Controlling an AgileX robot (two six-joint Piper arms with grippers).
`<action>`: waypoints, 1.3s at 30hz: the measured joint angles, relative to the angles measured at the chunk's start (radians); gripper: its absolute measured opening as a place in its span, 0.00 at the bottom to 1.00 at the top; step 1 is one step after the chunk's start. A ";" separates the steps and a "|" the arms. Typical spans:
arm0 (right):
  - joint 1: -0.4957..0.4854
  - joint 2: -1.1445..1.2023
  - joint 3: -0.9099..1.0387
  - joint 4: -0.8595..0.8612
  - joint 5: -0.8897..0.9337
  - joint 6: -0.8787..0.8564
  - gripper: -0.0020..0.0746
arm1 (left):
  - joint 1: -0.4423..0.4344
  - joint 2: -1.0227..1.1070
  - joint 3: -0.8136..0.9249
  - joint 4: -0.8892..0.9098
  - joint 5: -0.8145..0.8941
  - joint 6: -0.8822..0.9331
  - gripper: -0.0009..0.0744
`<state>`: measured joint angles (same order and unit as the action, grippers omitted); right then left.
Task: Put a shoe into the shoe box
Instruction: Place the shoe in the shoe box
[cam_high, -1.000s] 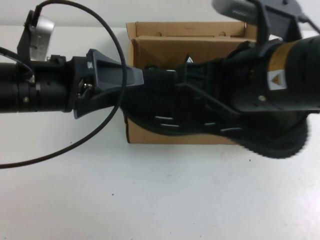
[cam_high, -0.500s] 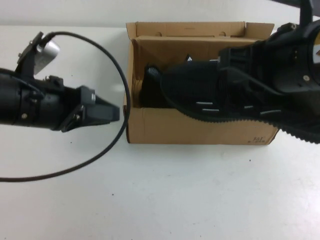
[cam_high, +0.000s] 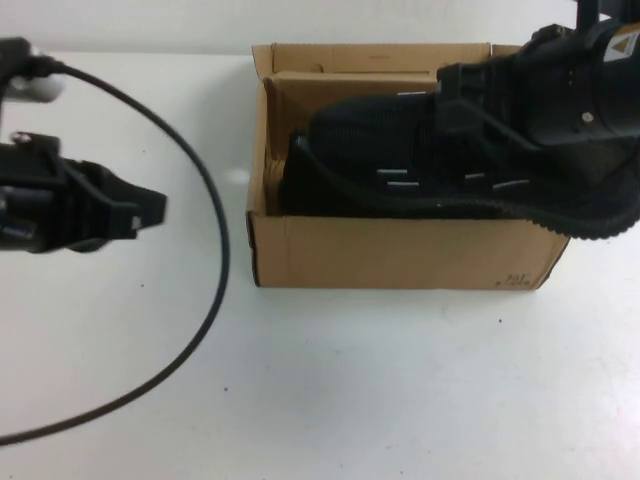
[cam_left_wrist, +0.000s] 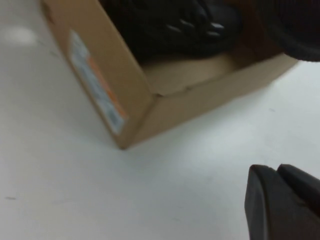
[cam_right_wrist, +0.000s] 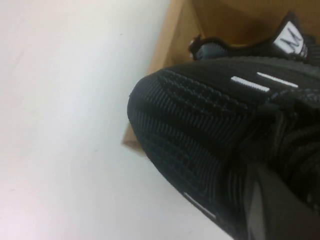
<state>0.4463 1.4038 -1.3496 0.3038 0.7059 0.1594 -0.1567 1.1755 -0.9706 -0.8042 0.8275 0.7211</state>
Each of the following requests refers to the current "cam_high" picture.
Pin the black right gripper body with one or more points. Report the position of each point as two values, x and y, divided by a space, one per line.
470 100

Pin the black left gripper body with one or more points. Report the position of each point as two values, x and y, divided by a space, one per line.
35 200

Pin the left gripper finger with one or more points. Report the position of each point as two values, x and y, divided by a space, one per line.
115 244
130 205

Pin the black knit sneaker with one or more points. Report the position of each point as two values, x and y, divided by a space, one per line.
320 200
375 130

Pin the brown cardboard shoe box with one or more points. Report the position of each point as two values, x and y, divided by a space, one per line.
400 260

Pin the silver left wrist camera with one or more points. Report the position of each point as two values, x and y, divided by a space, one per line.
30 87

